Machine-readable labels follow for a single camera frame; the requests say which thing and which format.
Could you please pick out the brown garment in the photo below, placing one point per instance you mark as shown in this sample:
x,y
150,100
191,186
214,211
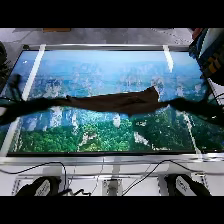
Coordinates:
x,y
116,101

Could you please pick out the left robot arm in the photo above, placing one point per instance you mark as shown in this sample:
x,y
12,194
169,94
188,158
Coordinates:
x,y
30,106

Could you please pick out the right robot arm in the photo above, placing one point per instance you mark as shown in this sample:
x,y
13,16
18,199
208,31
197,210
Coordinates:
x,y
195,108

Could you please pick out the heap of clothes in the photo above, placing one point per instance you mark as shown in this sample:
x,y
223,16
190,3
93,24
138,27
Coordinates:
x,y
210,53

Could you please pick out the silver frame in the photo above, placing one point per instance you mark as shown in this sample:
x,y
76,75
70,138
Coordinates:
x,y
112,188

